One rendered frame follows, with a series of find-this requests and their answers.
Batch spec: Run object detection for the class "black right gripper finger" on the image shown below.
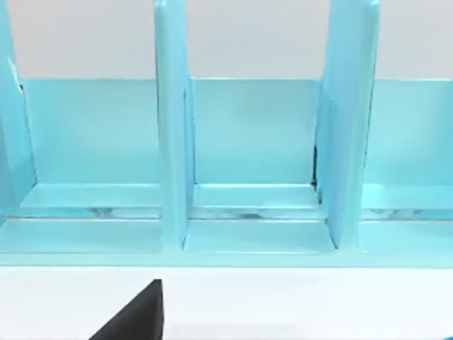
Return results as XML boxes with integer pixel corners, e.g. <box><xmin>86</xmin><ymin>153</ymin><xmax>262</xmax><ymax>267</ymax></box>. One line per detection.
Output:
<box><xmin>88</xmin><ymin>278</ymin><xmax>164</xmax><ymax>340</ymax></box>

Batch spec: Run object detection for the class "light blue rack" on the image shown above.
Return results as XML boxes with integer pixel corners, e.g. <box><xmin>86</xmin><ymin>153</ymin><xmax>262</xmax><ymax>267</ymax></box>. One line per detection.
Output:
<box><xmin>0</xmin><ymin>0</ymin><xmax>453</xmax><ymax>268</ymax></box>

